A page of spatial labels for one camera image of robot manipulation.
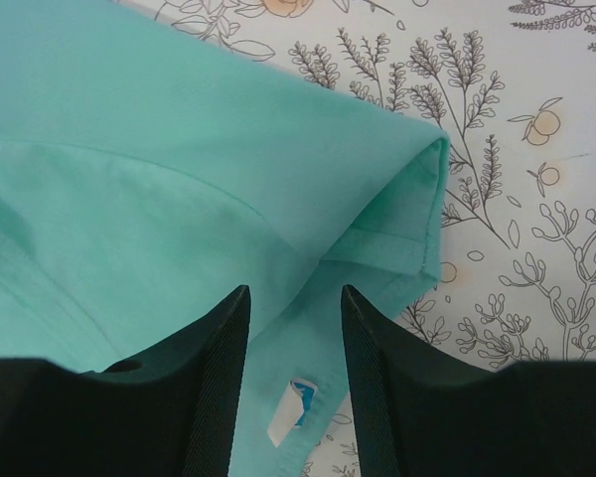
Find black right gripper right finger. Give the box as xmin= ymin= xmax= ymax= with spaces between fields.
xmin=342 ymin=286 xmax=596 ymax=476

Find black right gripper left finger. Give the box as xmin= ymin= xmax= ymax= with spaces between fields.
xmin=0 ymin=286 xmax=251 ymax=477

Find teal green t-shirt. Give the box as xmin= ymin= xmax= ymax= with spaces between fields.
xmin=0 ymin=1 xmax=449 ymax=476

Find floral patterned table mat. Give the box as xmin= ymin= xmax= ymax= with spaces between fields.
xmin=130 ymin=1 xmax=596 ymax=476

